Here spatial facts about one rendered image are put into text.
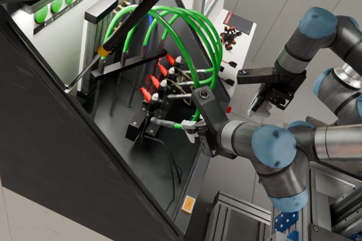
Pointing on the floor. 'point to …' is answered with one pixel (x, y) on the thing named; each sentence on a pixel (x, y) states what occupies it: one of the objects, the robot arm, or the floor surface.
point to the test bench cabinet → (42, 222)
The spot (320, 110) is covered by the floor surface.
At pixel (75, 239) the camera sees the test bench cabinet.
